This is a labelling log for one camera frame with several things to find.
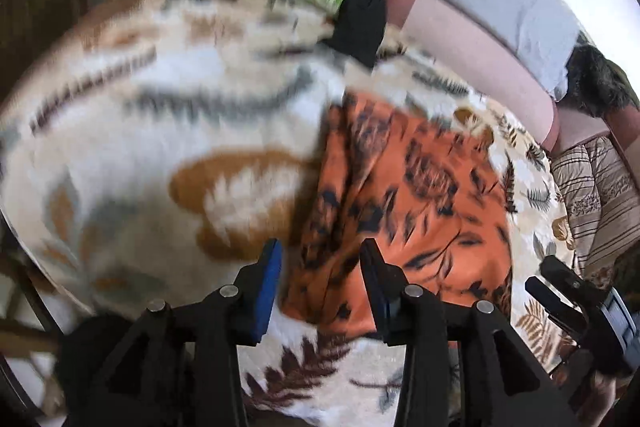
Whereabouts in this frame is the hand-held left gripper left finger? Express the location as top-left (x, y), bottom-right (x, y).
top-left (64, 238), bottom-right (284, 427)

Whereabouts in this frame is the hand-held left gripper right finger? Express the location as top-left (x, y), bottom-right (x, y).
top-left (360, 238), bottom-right (577, 427)

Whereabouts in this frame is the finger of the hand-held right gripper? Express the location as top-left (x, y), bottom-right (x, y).
top-left (540, 255), bottom-right (612, 308)
top-left (525, 276), bottom-right (591, 344)

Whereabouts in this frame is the orange black floral blouse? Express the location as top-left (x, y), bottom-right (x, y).
top-left (279, 91), bottom-right (516, 344)

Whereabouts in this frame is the striped beige sofa cushion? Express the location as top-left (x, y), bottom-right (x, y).
top-left (550, 134), bottom-right (640, 280)

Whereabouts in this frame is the pink brown sofa backrest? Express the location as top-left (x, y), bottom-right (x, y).
top-left (552, 104), bottom-right (640, 172)

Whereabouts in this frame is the leaf print blanket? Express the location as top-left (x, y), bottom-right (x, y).
top-left (0, 0), bottom-right (581, 427)

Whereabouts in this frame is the pink bolster cushion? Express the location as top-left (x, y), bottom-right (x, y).
top-left (386, 0), bottom-right (561, 154)

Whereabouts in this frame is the grey pillow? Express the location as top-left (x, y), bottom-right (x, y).
top-left (437, 0), bottom-right (583, 102)

